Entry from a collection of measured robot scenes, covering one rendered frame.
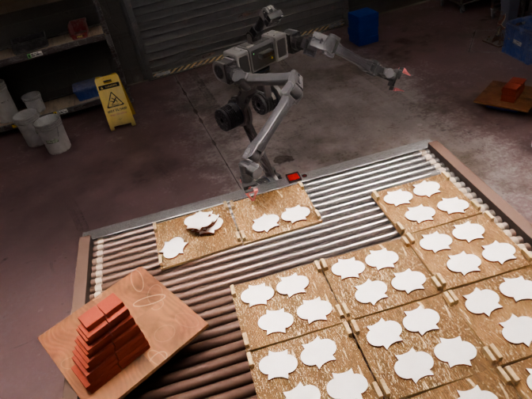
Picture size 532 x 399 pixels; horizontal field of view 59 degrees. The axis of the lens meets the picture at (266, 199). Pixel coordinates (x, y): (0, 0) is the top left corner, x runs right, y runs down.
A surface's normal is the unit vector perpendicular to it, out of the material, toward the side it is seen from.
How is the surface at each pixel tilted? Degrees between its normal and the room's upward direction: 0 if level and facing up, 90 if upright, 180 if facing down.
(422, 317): 0
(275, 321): 0
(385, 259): 0
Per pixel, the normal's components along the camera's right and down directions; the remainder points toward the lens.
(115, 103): 0.23, 0.35
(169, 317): -0.15, -0.78
